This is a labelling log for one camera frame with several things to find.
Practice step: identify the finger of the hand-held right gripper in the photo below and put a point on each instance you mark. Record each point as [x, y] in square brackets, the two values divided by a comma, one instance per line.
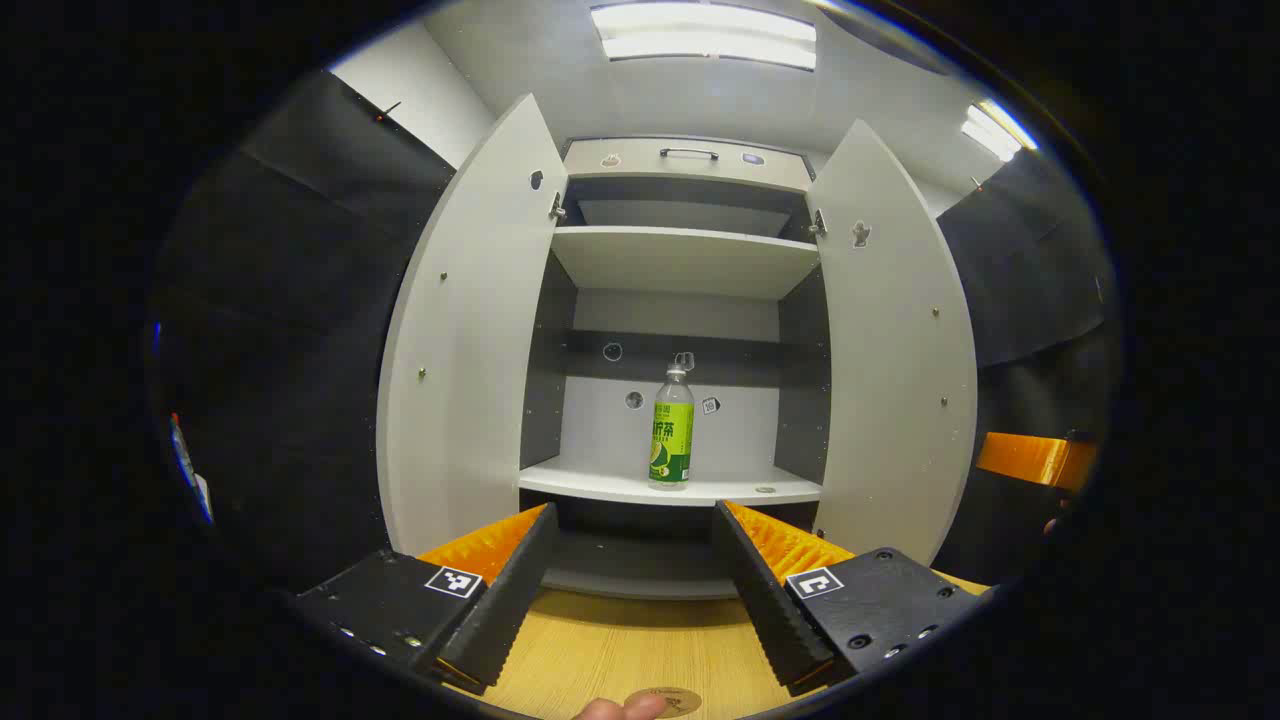
[1030, 458]

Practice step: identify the round brown coaster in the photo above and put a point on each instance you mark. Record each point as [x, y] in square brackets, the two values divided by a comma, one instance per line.
[682, 701]

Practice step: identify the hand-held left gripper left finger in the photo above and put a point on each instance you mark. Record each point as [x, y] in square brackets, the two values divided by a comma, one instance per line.
[510, 600]

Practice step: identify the grey cabinet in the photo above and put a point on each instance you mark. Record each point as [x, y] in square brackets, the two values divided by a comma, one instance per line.
[620, 425]

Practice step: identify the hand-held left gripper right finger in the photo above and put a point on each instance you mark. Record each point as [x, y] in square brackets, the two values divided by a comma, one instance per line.
[765, 600]

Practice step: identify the green label bottle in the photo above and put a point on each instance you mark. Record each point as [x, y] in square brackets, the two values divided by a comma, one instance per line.
[671, 440]

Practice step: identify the small ceiling light panel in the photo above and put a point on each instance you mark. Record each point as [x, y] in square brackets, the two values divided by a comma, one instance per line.
[995, 130]

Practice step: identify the large ceiling light panel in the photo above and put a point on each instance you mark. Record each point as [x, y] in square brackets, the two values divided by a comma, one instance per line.
[700, 30]

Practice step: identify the black backdrop cloth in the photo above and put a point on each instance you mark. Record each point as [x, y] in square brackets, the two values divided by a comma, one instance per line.
[1030, 270]
[280, 350]

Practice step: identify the grey cabinet door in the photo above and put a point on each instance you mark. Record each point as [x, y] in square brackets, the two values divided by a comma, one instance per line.
[470, 350]
[890, 380]

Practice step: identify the grey cabinet drawer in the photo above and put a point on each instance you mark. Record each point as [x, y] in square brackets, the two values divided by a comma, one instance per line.
[630, 165]

